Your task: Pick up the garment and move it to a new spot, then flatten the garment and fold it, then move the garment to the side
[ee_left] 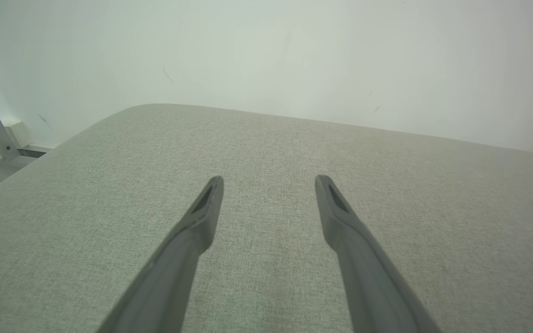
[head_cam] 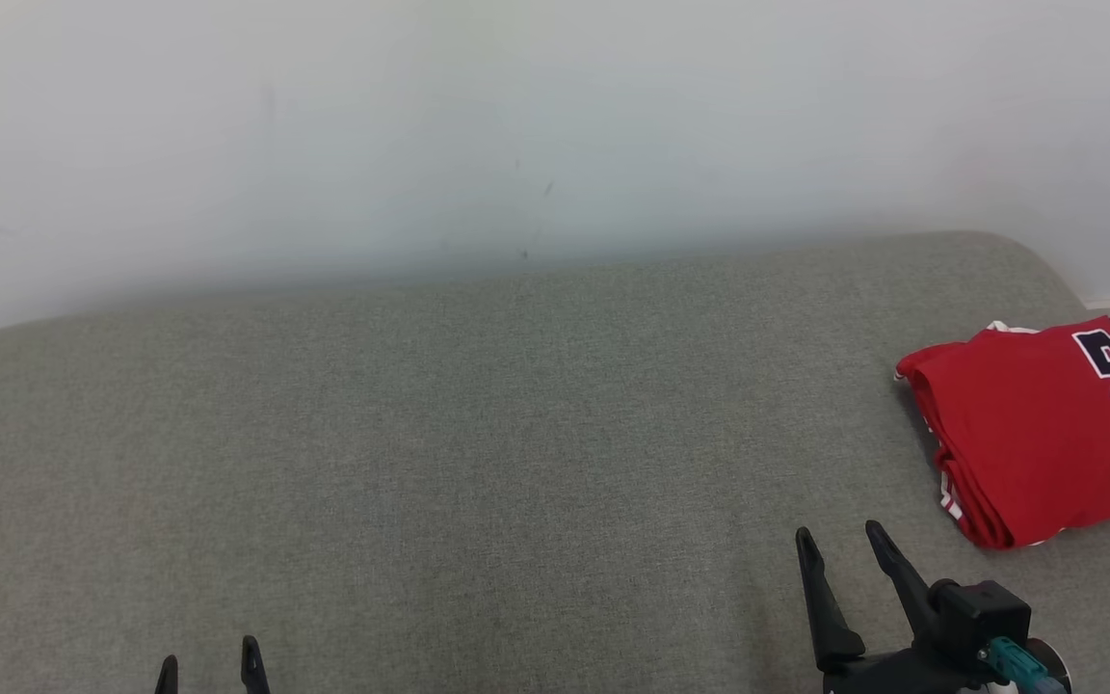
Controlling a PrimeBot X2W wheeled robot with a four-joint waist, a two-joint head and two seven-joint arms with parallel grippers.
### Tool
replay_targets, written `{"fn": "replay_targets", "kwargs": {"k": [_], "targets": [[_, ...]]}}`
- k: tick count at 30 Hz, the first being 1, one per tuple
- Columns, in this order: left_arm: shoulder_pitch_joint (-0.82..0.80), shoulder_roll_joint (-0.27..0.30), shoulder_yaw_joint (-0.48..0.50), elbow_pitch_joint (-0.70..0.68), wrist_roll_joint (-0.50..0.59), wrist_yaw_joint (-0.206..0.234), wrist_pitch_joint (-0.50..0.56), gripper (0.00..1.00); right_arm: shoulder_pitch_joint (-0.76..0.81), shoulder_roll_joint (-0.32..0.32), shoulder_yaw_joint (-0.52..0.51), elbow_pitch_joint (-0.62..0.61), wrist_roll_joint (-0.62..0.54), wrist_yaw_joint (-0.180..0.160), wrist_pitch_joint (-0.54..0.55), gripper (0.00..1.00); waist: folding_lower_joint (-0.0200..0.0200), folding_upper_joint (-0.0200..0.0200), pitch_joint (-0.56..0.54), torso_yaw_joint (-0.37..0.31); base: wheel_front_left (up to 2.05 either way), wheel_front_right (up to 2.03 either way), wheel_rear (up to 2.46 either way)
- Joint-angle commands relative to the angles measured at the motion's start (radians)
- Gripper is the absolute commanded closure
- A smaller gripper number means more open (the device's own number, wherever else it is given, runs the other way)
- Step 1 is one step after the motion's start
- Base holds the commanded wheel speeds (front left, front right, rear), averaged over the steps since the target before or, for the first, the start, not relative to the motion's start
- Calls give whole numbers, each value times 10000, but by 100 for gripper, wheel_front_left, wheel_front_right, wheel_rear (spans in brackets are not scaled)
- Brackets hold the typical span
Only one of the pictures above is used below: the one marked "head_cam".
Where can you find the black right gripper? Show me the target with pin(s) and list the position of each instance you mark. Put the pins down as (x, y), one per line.
(902, 675)

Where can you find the grey fabric sofa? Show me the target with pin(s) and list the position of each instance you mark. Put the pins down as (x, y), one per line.
(468, 463)

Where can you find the red basketball jersey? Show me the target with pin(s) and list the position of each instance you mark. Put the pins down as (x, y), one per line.
(1027, 434)

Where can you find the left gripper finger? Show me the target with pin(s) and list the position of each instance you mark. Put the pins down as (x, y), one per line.
(167, 678)
(254, 670)

